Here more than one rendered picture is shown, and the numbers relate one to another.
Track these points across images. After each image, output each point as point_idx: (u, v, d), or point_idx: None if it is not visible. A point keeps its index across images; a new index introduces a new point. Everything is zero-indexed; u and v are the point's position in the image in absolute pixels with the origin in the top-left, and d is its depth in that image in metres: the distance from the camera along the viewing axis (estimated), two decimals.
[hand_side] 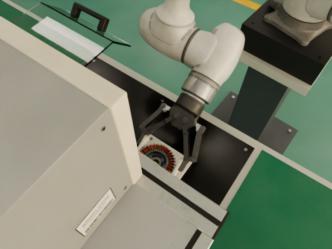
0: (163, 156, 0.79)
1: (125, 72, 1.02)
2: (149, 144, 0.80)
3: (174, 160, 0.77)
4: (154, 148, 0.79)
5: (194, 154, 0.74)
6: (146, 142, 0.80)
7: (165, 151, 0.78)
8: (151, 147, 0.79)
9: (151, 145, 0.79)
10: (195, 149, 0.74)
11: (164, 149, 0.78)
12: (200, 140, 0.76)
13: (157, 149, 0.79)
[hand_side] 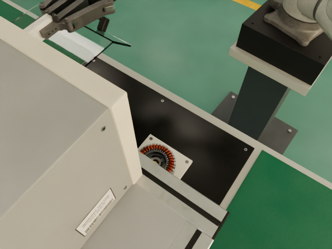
0: (163, 156, 0.79)
1: (125, 72, 1.02)
2: (148, 144, 0.80)
3: (174, 160, 0.77)
4: (154, 148, 0.79)
5: (73, 16, 0.50)
6: None
7: (164, 151, 0.78)
8: (150, 147, 0.79)
9: (151, 145, 0.79)
10: (80, 13, 0.51)
11: (164, 149, 0.78)
12: (97, 16, 0.53)
13: (156, 149, 0.79)
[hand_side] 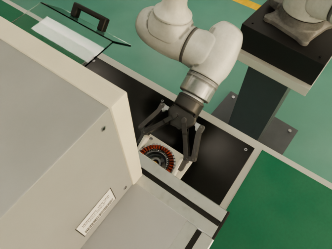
0: (163, 156, 0.79)
1: (125, 72, 1.02)
2: (148, 144, 0.80)
3: (174, 160, 0.77)
4: (154, 148, 0.79)
5: (193, 154, 0.74)
6: (146, 142, 0.80)
7: (164, 151, 0.78)
8: (150, 147, 0.79)
9: (151, 145, 0.79)
10: (194, 149, 0.74)
11: (164, 149, 0.78)
12: (200, 139, 0.76)
13: (156, 149, 0.79)
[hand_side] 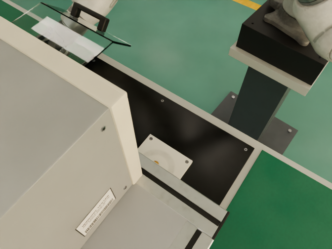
0: None
1: (125, 72, 1.02)
2: None
3: None
4: None
5: None
6: None
7: None
8: None
9: None
10: None
11: None
12: None
13: None
